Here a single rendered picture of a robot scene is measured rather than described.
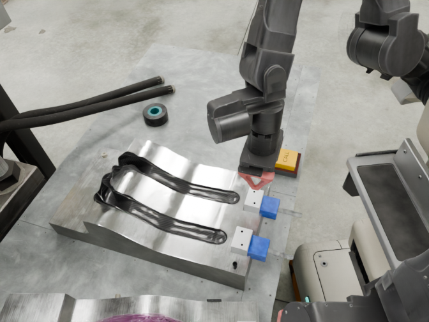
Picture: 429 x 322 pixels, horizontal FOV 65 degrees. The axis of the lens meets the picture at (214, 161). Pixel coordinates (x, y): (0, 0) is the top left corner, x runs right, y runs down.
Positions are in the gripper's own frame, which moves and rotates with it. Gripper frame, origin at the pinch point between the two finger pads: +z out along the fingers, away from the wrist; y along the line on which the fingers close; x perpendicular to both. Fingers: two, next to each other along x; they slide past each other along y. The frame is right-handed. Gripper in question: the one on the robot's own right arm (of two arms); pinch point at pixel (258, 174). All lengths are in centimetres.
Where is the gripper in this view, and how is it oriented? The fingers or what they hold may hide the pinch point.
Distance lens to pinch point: 71.9
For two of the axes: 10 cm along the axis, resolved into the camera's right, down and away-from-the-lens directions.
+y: -3.0, 7.4, -6.1
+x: 9.5, 2.1, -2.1
